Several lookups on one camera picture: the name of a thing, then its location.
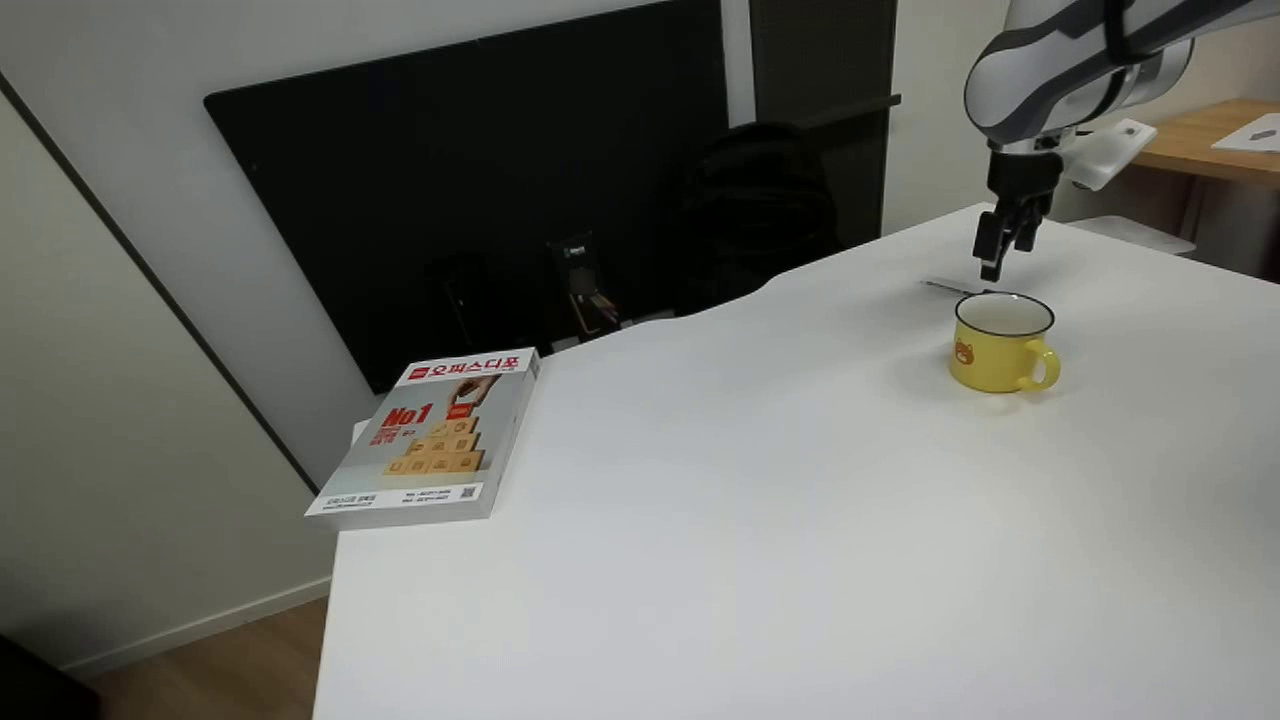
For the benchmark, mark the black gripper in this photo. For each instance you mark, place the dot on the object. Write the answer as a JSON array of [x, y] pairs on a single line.
[[1024, 176]]

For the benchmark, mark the blue marker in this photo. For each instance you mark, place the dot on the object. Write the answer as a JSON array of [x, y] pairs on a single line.
[[951, 285]]

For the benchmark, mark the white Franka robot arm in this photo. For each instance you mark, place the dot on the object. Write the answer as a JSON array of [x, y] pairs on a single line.
[[1066, 66]]

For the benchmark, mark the yellow enamel cup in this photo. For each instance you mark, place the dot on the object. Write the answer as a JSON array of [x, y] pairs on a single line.
[[994, 362]]

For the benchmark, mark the wooden desk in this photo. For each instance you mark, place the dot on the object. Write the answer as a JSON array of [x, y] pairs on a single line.
[[1203, 142]]

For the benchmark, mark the tall dark panel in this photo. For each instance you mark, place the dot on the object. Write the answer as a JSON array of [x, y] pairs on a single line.
[[826, 82]]

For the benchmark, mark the white paper sheet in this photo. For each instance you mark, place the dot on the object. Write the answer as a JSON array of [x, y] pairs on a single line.
[[1255, 132]]

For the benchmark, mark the large black monitor screen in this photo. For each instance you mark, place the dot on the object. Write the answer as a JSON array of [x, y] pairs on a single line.
[[441, 186]]

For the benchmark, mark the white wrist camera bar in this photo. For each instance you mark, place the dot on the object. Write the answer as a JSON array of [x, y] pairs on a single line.
[[1104, 148]]

